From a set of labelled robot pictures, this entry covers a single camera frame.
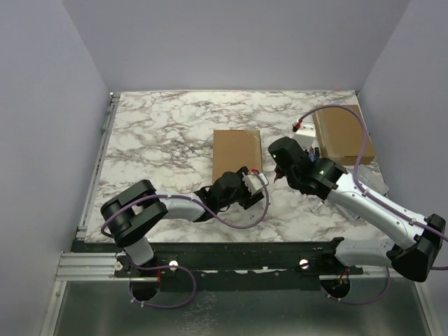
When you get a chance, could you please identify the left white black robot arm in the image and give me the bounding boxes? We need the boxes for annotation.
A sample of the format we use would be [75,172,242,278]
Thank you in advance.
[100,167,270,277]

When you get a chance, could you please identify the small silver metal piece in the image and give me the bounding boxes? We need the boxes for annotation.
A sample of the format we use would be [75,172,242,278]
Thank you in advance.
[310,201,325,213]

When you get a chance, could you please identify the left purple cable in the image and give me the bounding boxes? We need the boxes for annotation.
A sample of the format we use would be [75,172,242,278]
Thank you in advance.
[101,174,271,309]

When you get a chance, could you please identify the blue red screwdriver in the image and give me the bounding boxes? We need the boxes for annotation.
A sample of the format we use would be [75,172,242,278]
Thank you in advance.
[308,147,316,162]

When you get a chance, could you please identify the clear plastic screw box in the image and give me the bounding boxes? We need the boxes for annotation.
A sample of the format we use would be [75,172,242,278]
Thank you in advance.
[335,164,389,221]

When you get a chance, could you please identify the red black utility knife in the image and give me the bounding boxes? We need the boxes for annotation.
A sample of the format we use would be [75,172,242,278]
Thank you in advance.
[274,167,284,183]

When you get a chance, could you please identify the aluminium extrusion frame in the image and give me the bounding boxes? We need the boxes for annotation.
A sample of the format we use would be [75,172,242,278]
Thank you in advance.
[43,90,441,335]

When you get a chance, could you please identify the brown cardboard express box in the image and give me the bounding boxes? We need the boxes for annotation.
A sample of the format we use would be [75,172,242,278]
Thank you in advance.
[212,129,263,183]

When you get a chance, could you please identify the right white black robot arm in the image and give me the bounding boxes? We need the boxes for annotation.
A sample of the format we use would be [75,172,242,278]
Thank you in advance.
[268,136,446,282]

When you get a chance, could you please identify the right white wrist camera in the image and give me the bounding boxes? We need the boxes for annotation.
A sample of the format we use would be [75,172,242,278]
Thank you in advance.
[293,122,316,150]

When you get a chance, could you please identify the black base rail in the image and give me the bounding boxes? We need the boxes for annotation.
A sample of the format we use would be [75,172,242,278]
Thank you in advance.
[71,238,363,292]

